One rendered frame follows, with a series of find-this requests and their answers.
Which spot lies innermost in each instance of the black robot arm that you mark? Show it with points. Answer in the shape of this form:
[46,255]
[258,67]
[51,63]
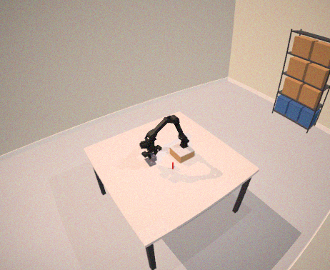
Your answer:
[153,133]

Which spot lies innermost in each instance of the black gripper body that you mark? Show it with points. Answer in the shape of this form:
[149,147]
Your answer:
[150,150]

